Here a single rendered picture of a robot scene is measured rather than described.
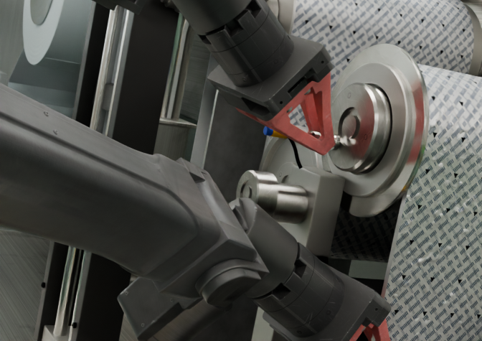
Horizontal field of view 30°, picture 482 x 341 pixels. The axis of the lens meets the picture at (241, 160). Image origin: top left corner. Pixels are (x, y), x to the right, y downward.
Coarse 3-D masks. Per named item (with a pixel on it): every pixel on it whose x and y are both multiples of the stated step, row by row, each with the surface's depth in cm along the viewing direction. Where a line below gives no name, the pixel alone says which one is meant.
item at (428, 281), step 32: (416, 224) 72; (448, 224) 74; (480, 224) 75; (416, 256) 73; (448, 256) 75; (480, 256) 76; (384, 288) 73; (416, 288) 74; (448, 288) 75; (480, 288) 77; (416, 320) 74; (448, 320) 76; (480, 320) 77
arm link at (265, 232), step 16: (240, 208) 65; (256, 208) 64; (256, 224) 63; (272, 224) 65; (256, 240) 63; (272, 240) 64; (288, 240) 66; (272, 256) 64; (288, 256) 65; (272, 272) 64; (288, 272) 65; (256, 288) 65; (272, 288) 65
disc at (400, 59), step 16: (368, 48) 78; (384, 48) 76; (400, 48) 74; (352, 64) 80; (400, 64) 73; (416, 64) 72; (416, 80) 71; (416, 96) 71; (416, 112) 71; (416, 128) 71; (416, 144) 70; (416, 160) 70; (400, 176) 72; (384, 192) 73; (400, 192) 72; (352, 208) 77; (368, 208) 75; (384, 208) 73
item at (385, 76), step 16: (368, 64) 77; (384, 64) 75; (352, 80) 78; (368, 80) 76; (384, 80) 74; (400, 80) 73; (336, 96) 80; (400, 96) 72; (400, 112) 72; (400, 128) 72; (400, 144) 71; (384, 160) 73; (400, 160) 72; (352, 176) 77; (368, 176) 75; (384, 176) 73; (352, 192) 76; (368, 192) 74
